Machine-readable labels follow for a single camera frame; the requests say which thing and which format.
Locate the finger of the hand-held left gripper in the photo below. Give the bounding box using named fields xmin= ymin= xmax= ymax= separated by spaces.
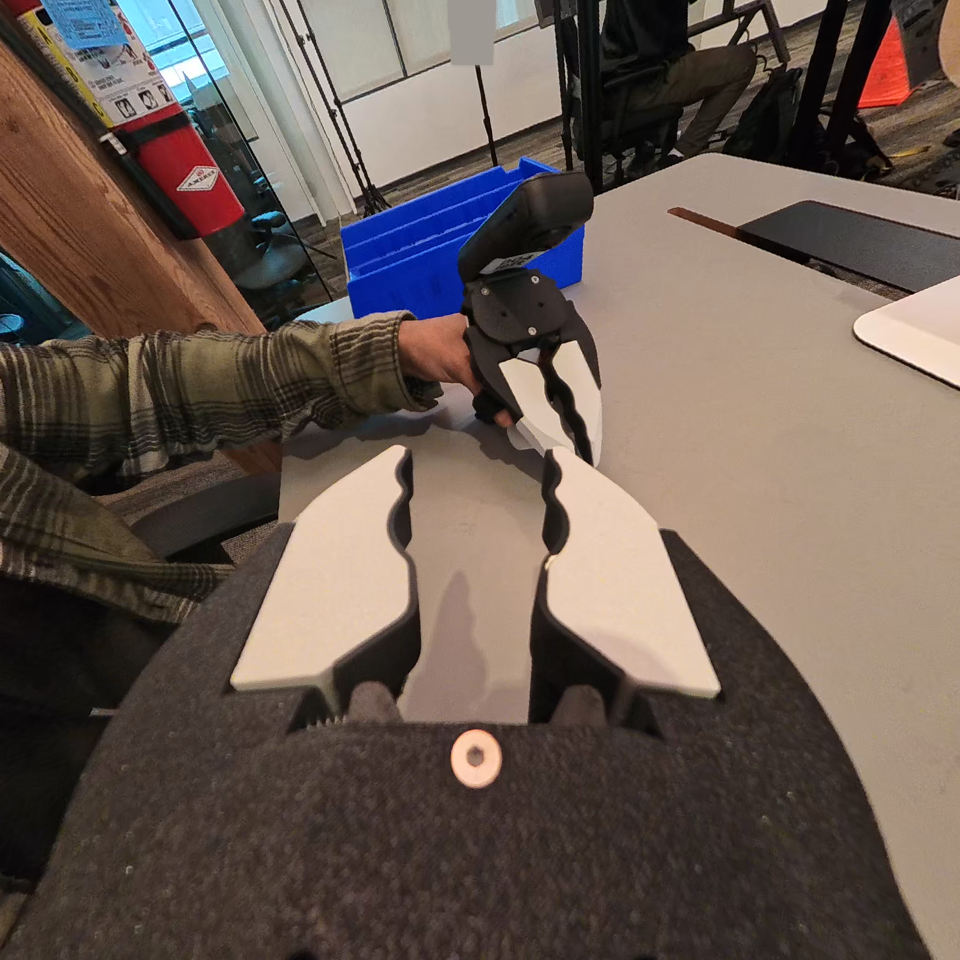
xmin=498 ymin=351 xmax=582 ymax=459
xmin=549 ymin=336 xmax=605 ymax=468

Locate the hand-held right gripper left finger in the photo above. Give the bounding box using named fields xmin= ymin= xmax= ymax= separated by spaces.
xmin=228 ymin=444 xmax=421 ymax=725

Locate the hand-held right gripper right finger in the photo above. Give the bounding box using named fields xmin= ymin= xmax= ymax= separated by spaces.
xmin=528 ymin=446 xmax=723 ymax=732

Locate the blue plastic bin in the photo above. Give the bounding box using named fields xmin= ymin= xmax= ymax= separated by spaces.
xmin=339 ymin=156 xmax=588 ymax=321

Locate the person's left forearm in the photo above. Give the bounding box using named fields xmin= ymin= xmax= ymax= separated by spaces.
xmin=0 ymin=311 xmax=440 ymax=489

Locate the person's left hand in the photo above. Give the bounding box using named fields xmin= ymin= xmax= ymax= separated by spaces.
xmin=397 ymin=313 xmax=519 ymax=430

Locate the black office chair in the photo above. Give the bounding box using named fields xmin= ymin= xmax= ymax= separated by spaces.
xmin=562 ymin=75 xmax=684 ymax=175

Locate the black tripod stand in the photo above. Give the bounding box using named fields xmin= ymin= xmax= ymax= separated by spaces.
xmin=787 ymin=0 xmax=895 ymax=181
xmin=277 ymin=0 xmax=393 ymax=220

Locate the grey office chair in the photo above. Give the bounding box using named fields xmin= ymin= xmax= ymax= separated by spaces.
xmin=243 ymin=210 xmax=316 ymax=309

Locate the black backpack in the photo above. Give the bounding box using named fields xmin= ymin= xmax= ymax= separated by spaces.
xmin=722 ymin=66 xmax=805 ymax=162

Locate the white document stand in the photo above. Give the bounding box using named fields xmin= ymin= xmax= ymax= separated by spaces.
xmin=853 ymin=0 xmax=960 ymax=391

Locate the red fire extinguisher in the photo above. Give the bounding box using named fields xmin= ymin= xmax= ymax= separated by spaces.
xmin=0 ymin=0 xmax=249 ymax=240

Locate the orange traffic cone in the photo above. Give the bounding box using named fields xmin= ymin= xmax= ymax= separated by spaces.
xmin=857 ymin=15 xmax=915 ymax=111

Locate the blue paper notice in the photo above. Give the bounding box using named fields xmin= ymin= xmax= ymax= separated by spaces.
xmin=41 ymin=0 xmax=129 ymax=52

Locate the black desk cable cover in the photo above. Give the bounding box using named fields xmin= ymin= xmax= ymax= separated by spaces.
xmin=738 ymin=199 xmax=960 ymax=295

